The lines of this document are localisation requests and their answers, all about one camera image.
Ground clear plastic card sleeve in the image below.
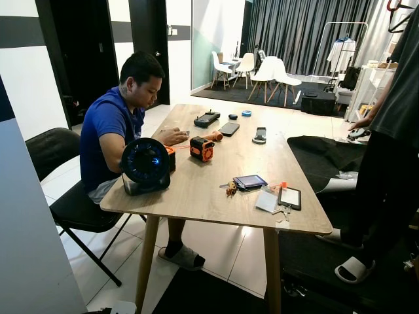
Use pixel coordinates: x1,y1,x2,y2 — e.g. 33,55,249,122
255,188,281,213

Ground black bag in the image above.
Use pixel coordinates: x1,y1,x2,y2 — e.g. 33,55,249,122
340,65,362,91

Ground black red coat hanger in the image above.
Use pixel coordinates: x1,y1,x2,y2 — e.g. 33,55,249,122
386,0,418,33

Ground orange black cube device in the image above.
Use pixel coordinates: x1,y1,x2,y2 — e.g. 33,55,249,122
165,145,177,172
189,136,215,163

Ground silver keys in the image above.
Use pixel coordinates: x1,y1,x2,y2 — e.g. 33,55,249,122
275,204,292,220

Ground white hanging shirt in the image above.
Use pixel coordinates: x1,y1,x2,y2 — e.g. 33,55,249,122
327,38,357,74

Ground seated man in blue shirt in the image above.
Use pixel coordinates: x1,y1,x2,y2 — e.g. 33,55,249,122
80,51,206,271

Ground black handheld console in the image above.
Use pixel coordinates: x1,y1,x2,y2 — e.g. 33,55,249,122
194,111,221,128

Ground metal clothes rack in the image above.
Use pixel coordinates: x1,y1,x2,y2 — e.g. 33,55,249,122
313,22,369,86

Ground white chair wooden legs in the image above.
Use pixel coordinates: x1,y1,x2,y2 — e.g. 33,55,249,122
210,51,235,90
247,56,279,102
270,59,303,107
232,52,256,89

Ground wooden table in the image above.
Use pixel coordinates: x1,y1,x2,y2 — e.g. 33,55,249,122
100,103,333,314

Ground black smartphone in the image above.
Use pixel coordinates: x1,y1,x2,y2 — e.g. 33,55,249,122
219,122,240,137

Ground black rug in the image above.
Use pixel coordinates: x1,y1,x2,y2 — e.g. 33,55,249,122
190,80,348,117

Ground white shelf unit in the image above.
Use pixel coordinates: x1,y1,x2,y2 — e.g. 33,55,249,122
345,62,397,122

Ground black door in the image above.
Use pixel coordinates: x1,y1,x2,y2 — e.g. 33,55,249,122
128,0,171,105
36,0,120,128

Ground black case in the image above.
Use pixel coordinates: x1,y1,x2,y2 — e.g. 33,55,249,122
301,90,337,116

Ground black folding chair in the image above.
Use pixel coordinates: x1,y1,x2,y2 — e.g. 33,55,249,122
25,128,148,287

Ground black floor mat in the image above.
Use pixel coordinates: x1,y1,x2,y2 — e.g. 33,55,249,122
152,190,419,314

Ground blue wallet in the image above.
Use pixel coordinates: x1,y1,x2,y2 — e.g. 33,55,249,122
233,175,268,191

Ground dark grey curtain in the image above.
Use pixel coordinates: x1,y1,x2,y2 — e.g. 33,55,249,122
244,0,393,78

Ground small black tablet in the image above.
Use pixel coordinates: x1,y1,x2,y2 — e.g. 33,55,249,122
278,186,302,211

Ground black round fan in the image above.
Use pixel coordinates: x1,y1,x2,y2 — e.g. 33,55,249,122
120,137,172,196

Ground white and navy panel board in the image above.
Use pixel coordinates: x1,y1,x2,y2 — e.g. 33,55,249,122
0,75,86,314

